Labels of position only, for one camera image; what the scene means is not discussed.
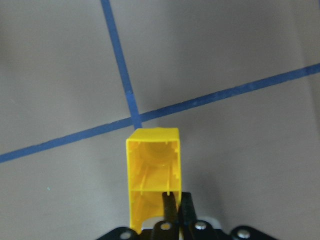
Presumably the yellow toy block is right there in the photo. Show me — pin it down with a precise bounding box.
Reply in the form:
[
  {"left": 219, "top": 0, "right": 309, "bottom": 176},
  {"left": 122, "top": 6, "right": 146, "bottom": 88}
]
[{"left": 125, "top": 127, "right": 182, "bottom": 233}]

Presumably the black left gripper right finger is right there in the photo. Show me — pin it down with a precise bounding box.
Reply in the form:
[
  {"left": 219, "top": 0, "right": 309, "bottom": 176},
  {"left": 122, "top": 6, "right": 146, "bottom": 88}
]
[{"left": 178, "top": 192, "right": 197, "bottom": 225}]

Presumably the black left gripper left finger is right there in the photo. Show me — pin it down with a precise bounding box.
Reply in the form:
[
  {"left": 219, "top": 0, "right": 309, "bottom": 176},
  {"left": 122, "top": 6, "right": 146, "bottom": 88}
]
[{"left": 162, "top": 192, "right": 179, "bottom": 224}]

